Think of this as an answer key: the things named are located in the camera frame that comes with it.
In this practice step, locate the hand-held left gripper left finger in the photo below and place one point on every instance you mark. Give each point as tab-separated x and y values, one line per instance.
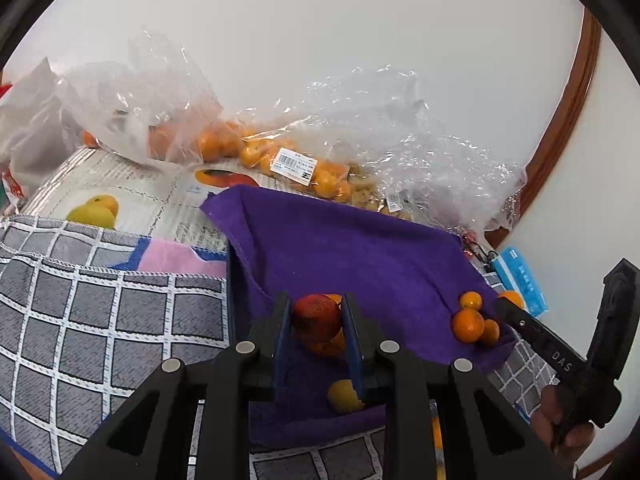
282	345

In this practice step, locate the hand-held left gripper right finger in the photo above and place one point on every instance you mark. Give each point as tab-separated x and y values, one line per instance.
352	350

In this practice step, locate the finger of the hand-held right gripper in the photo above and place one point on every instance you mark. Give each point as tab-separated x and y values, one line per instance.
520	322

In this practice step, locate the red apple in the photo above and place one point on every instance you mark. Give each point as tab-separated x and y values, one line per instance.
317	315

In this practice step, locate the large orange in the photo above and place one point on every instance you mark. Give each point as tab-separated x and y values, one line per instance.
467	325

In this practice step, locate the person's right hand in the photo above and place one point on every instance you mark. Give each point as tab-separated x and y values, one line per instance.
547	405

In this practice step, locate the yellow fruit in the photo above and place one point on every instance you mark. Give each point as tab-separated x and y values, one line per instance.
342	395

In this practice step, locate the blue tissue packet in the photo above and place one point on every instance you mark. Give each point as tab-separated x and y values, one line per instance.
520	275

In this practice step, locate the purple towel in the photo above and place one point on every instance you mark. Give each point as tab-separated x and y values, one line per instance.
350	250

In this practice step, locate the pink and blue cloth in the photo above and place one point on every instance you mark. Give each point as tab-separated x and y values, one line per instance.
170	257

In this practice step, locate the labelled bag of longans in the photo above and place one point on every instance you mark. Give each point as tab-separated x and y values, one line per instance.
365	192

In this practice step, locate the labelled bag of small oranges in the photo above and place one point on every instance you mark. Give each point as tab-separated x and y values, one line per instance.
292	165

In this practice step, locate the large clear plastic bag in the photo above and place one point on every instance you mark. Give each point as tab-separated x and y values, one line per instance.
440	160

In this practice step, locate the fruit printed cardboard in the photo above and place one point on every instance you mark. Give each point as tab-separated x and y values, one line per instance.
150	195

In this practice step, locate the grey checked blanket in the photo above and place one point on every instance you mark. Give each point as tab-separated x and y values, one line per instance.
75	320

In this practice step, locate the clear bag of oranges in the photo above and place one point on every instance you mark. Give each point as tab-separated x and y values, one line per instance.
150	110

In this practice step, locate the white plastic bag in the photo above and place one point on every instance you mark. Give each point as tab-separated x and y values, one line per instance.
35	110

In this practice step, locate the brown wooden frame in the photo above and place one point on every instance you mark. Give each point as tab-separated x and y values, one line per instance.
575	110

